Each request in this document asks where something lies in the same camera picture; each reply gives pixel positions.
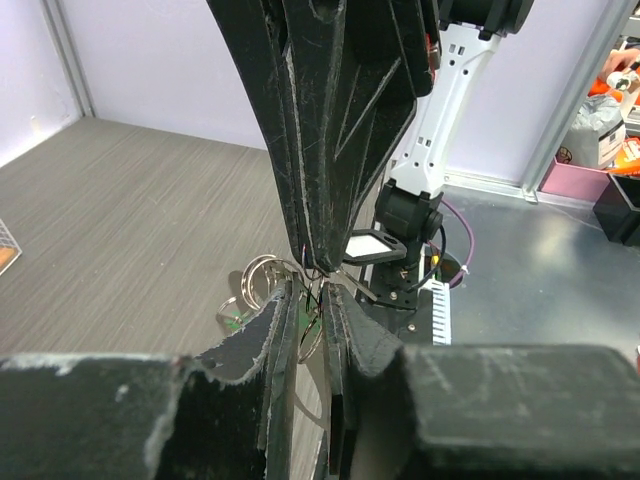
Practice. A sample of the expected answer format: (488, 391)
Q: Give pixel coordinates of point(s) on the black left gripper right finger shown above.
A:
(417, 411)

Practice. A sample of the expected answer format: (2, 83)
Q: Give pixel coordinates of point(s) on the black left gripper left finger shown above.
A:
(224, 414)

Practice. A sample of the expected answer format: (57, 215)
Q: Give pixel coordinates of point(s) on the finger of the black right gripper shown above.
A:
(256, 35)
(362, 67)

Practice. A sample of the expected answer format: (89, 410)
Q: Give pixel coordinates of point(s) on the key with green tag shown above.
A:
(233, 324)

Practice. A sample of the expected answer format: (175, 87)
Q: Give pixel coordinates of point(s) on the metal key organizer with rings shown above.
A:
(269, 286)

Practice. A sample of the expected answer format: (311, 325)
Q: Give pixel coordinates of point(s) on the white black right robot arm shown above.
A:
(467, 34)

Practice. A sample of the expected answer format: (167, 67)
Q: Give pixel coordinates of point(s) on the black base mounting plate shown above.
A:
(405, 313)

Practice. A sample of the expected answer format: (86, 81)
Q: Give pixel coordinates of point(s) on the pink box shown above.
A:
(574, 182)

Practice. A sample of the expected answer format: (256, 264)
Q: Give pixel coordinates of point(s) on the white grey bag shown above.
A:
(595, 136)

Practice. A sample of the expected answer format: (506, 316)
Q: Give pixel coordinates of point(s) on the person in blue jacket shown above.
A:
(618, 60)

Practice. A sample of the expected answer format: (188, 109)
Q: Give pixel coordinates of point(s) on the orange snack bag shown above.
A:
(627, 161)

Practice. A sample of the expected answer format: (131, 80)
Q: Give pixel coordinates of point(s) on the black plastic bin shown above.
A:
(617, 210)

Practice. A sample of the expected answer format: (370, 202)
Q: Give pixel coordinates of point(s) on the white slotted cable duct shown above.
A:
(441, 313)

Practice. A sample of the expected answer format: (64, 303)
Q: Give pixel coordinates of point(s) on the white wire shelf unit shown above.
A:
(10, 250)

